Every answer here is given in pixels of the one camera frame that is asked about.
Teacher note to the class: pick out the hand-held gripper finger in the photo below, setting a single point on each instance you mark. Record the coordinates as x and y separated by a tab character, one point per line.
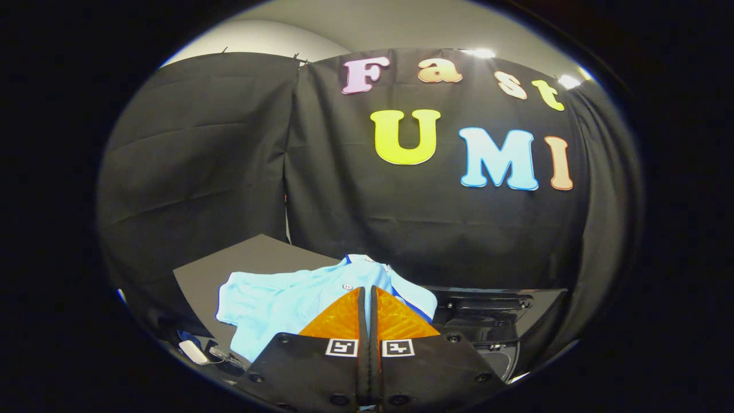
363	321
375	321

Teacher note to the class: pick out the light blue shirt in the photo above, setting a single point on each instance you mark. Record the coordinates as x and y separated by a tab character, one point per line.
275	304

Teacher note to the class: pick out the dark grey cabinet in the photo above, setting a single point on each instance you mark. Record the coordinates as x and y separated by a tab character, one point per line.
229	264

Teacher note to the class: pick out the small white device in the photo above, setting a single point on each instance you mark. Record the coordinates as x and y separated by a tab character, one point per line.
193	351

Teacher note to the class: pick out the black backdrop cloth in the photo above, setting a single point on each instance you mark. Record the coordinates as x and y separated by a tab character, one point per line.
229	160

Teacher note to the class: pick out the ceiling light panel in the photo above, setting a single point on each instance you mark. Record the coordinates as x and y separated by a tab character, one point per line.
479	53

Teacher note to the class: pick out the small ceiling light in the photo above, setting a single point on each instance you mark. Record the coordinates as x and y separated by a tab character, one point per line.
569	81

